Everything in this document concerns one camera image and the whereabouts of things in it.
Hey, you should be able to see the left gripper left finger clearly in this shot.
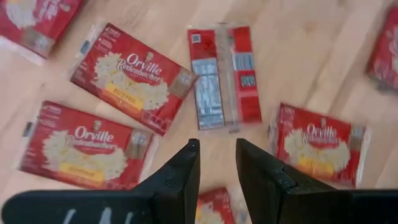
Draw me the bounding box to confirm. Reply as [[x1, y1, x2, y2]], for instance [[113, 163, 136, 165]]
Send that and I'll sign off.
[[1, 138, 201, 224]]

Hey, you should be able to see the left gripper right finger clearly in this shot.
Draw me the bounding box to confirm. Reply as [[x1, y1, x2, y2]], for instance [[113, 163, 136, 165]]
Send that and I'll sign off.
[[235, 138, 398, 224]]

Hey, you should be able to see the red Orville popcorn bag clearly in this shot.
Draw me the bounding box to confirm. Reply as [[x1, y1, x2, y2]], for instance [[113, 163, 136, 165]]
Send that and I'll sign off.
[[68, 21, 200, 137], [198, 186, 249, 224], [17, 100, 159, 191], [267, 101, 373, 190], [186, 22, 264, 134], [0, 0, 85, 66], [365, 4, 398, 94]]

